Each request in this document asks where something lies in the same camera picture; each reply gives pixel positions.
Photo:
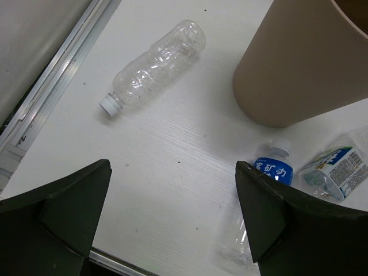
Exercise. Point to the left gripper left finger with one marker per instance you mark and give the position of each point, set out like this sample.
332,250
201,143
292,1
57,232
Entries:
50,230

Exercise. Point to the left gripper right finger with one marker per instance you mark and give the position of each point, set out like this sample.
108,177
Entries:
293,233

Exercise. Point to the blue label plastic bottle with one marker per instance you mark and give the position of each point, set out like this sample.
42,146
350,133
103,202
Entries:
233,246

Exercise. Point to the green label clear bottle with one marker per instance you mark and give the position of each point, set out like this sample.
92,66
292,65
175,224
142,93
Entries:
337,171

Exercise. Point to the brown round bin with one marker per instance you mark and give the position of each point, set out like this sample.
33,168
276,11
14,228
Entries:
306,58

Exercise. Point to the clear unlabelled plastic bottle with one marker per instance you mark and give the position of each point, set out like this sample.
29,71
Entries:
151,72

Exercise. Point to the left aluminium frame rail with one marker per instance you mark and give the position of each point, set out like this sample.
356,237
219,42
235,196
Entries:
50,86

